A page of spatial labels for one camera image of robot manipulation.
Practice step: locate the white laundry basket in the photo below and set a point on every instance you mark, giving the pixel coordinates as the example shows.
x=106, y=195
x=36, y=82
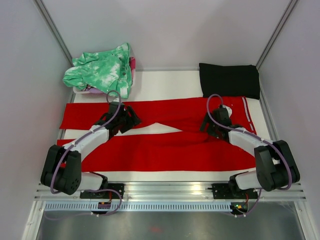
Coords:
x=133, y=75

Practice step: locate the pink garment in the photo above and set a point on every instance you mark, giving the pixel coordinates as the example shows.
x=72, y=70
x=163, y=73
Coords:
x=132, y=63

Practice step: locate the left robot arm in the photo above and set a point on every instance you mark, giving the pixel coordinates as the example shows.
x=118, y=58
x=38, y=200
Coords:
x=62, y=171

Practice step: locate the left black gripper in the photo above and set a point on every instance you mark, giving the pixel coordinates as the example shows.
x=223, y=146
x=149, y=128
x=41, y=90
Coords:
x=134, y=120

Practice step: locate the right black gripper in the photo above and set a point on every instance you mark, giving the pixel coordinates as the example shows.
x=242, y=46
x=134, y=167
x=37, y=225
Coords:
x=207, y=119

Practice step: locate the right frame post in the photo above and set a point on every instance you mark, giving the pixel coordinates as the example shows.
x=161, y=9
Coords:
x=277, y=31

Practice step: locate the frame post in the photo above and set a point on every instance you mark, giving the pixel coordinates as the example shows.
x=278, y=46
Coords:
x=53, y=29
x=277, y=31

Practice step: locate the lilac garment in basket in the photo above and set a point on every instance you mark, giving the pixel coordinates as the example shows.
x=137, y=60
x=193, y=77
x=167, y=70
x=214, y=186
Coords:
x=93, y=90

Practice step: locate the slotted cable duct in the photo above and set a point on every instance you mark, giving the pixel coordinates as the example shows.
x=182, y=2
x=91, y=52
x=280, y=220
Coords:
x=139, y=206

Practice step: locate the left frame post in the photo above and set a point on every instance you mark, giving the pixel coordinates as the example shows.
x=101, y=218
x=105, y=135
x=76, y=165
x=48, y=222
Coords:
x=53, y=29

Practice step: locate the green tie-dye garment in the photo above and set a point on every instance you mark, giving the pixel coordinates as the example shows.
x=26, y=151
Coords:
x=105, y=71

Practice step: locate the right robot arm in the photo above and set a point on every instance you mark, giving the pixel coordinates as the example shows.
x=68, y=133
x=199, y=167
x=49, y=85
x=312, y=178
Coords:
x=275, y=166

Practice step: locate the folded black trousers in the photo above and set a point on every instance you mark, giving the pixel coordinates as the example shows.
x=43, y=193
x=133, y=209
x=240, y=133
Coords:
x=229, y=81

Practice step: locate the red trousers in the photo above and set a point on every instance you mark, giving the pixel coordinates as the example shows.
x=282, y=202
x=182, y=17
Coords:
x=188, y=149

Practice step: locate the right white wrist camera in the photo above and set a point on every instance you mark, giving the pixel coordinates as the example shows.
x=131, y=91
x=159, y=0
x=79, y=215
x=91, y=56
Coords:
x=229, y=110

